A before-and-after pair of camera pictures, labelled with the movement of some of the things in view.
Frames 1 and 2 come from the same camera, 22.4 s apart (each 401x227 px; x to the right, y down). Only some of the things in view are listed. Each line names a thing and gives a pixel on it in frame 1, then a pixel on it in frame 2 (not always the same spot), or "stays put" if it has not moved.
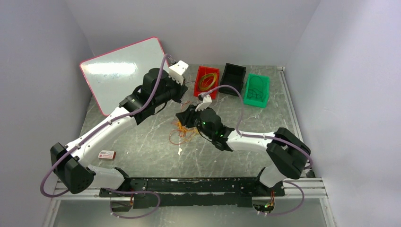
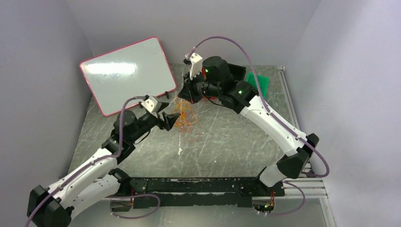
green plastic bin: (257, 90) stays put
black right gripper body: (191, 117) → (195, 87)
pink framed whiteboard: (113, 76) stays put
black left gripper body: (174, 91) → (159, 122)
